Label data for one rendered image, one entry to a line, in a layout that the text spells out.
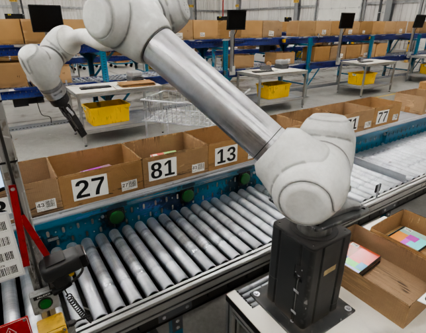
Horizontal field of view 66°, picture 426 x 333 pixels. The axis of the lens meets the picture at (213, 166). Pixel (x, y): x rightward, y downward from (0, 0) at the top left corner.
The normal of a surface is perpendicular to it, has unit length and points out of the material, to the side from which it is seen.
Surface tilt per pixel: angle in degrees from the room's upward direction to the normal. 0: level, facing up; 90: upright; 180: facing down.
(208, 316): 0
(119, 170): 90
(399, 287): 1
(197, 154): 90
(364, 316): 0
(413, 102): 90
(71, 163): 90
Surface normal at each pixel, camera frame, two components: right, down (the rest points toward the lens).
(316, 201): -0.38, 0.46
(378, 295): -0.82, 0.24
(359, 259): 0.00, -0.92
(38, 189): 0.55, 0.33
